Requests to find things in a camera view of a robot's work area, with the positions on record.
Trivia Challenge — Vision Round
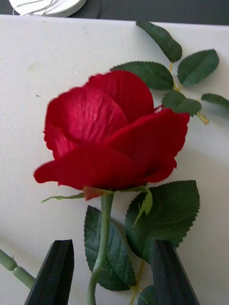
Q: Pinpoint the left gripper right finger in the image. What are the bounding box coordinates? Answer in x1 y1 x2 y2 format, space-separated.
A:
150 239 201 305

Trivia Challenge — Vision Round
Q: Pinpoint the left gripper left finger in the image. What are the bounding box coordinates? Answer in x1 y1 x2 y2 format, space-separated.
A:
23 239 75 305

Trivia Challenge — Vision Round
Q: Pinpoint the red rose with green stem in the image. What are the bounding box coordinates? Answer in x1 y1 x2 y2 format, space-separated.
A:
0 249 36 289
33 70 200 305

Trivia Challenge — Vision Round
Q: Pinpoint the green leaf twig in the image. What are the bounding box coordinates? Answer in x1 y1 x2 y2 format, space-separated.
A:
110 20 229 126

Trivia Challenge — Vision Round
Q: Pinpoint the white round base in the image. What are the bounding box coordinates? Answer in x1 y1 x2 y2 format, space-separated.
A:
8 0 88 18

